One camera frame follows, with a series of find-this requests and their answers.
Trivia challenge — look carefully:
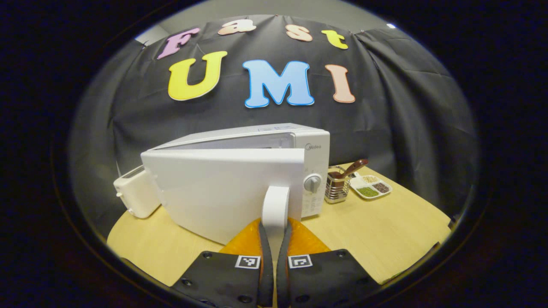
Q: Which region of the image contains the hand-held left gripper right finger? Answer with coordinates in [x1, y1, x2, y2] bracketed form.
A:
[276, 217, 379, 308]

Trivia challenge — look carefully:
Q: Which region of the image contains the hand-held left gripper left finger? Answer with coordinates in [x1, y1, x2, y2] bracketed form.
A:
[171, 217, 274, 308]

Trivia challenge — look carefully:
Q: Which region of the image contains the white microwave oven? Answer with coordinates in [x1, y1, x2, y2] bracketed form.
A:
[140, 123, 331, 245]

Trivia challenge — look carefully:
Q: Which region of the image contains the white divided spice dish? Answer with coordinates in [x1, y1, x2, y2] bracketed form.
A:
[350, 173, 393, 200]

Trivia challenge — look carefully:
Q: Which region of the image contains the cream toaster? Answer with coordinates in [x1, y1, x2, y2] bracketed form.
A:
[113, 165, 162, 219]

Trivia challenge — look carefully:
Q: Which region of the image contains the black backdrop cloth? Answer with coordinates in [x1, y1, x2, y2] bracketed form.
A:
[68, 15, 480, 240]

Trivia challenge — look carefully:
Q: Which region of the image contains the metal wire utensil holder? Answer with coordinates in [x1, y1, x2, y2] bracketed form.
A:
[324, 166, 351, 204]

